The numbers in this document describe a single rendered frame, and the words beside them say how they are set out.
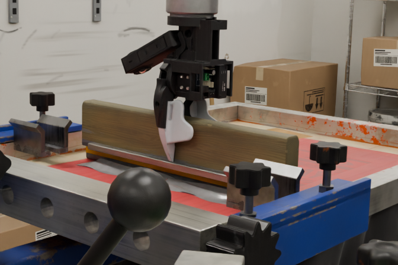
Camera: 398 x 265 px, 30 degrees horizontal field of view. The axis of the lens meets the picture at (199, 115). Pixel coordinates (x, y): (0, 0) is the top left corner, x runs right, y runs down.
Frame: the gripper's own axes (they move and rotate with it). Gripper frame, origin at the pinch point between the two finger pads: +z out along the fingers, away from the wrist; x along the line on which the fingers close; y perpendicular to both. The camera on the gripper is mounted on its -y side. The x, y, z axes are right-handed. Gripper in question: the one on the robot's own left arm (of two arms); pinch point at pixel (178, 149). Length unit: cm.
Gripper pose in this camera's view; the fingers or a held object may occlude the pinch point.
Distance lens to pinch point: 111.6
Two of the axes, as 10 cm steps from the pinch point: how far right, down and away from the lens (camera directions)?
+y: 7.6, 1.3, -6.4
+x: 6.5, -1.1, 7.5
